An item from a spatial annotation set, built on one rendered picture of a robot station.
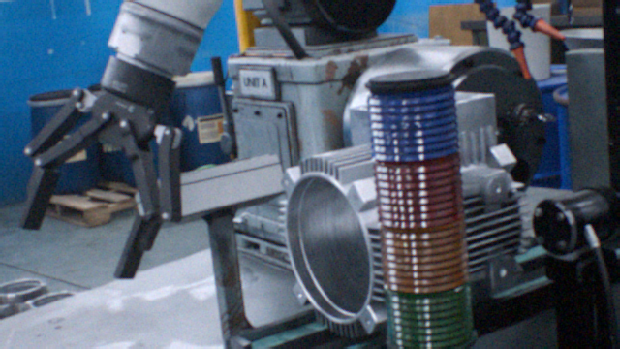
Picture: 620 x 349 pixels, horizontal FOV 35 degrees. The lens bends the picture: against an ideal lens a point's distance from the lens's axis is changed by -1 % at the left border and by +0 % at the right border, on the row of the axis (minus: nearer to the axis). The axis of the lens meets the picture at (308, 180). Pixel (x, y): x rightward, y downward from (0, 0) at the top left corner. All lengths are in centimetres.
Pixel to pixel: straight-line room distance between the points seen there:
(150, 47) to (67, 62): 598
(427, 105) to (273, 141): 99
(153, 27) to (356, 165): 25
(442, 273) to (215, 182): 56
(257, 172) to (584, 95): 49
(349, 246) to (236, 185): 17
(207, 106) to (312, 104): 458
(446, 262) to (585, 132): 79
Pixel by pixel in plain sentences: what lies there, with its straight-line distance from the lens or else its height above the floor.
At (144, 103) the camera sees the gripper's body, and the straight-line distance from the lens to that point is 102.
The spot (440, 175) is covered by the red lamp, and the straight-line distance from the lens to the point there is 64.
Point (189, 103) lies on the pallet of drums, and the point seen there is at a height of 59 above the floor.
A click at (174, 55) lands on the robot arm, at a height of 122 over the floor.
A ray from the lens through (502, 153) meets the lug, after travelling 104.
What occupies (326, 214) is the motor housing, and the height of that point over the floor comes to 103.
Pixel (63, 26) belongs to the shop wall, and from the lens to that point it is 698.
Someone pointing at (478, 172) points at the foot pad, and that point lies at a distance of 101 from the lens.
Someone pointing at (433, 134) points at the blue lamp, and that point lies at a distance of 63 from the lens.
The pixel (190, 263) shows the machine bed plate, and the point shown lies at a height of 80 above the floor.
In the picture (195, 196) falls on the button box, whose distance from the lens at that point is 115.
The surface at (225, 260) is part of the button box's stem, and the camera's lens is 120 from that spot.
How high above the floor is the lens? 129
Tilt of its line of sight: 12 degrees down
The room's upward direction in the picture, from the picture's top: 6 degrees counter-clockwise
